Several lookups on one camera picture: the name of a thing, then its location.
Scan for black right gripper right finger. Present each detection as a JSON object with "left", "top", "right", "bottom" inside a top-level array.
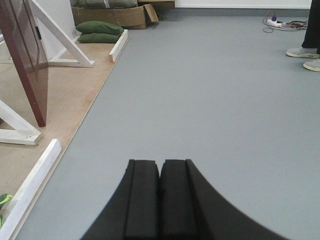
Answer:
[{"left": 160, "top": 159, "right": 283, "bottom": 240}]

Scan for upper green sandbag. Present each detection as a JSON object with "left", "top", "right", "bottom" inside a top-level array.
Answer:
[{"left": 75, "top": 21, "right": 124, "bottom": 35}]

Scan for grey sneaker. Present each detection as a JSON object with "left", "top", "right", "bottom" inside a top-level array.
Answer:
[
  {"left": 303, "top": 58, "right": 320, "bottom": 72},
  {"left": 285, "top": 46, "right": 320, "bottom": 59}
]

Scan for orange and black cables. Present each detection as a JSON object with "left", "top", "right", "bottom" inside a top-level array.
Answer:
[{"left": 262, "top": 10, "right": 309, "bottom": 34}]

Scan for long closed cardboard box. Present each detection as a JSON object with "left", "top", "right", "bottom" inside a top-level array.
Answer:
[{"left": 137, "top": 0, "right": 176, "bottom": 10}]

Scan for white wooden door frame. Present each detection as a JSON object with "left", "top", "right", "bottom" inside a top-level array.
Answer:
[{"left": 0, "top": 0, "right": 96, "bottom": 69}]

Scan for plywood base board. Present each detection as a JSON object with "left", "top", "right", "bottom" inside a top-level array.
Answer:
[{"left": 0, "top": 43, "right": 115, "bottom": 225}]

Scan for far grey sneaker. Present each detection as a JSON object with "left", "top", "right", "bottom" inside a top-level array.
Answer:
[{"left": 285, "top": 46, "right": 320, "bottom": 59}]

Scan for green sandbag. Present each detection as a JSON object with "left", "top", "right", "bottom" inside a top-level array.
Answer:
[
  {"left": 75, "top": 21, "right": 124, "bottom": 35},
  {"left": 77, "top": 33, "right": 120, "bottom": 43}
]

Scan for near white wooden rail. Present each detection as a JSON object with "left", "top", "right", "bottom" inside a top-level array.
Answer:
[{"left": 0, "top": 138, "right": 62, "bottom": 240}]

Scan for person black trouser leg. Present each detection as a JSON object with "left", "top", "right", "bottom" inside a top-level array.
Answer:
[{"left": 301, "top": 0, "right": 320, "bottom": 54}]

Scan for white wooden edge rail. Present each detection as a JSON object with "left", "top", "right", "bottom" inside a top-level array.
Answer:
[{"left": 109, "top": 29, "right": 129, "bottom": 63}]

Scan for neon green strap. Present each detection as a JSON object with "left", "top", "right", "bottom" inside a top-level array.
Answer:
[{"left": 0, "top": 193, "right": 14, "bottom": 228}]

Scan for white power strip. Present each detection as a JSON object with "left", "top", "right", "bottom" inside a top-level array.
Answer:
[{"left": 266, "top": 19, "right": 283, "bottom": 28}]

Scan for thin grey metal rod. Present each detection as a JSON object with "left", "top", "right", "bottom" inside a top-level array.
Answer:
[{"left": 104, "top": 0, "right": 121, "bottom": 26}]

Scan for lower green sandbag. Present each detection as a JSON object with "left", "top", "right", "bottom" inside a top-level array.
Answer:
[{"left": 77, "top": 33, "right": 120, "bottom": 43}]

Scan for near white diagonal brace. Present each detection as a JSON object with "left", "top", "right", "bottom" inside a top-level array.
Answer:
[{"left": 0, "top": 100, "right": 41, "bottom": 146}]

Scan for near grey sneaker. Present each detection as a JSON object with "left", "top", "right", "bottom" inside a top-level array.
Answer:
[{"left": 303, "top": 58, "right": 320, "bottom": 72}]

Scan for brown wooden door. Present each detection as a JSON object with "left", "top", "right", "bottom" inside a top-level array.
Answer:
[{"left": 0, "top": 0, "right": 49, "bottom": 127}]

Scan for open flat cardboard box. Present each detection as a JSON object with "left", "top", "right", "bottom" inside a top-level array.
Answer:
[{"left": 71, "top": 4, "right": 159, "bottom": 30}]

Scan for olive woven sack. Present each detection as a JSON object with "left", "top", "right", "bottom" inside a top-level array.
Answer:
[{"left": 74, "top": 0, "right": 138, "bottom": 9}]

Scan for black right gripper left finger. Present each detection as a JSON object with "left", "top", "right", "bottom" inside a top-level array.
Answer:
[{"left": 82, "top": 159, "right": 159, "bottom": 240}]

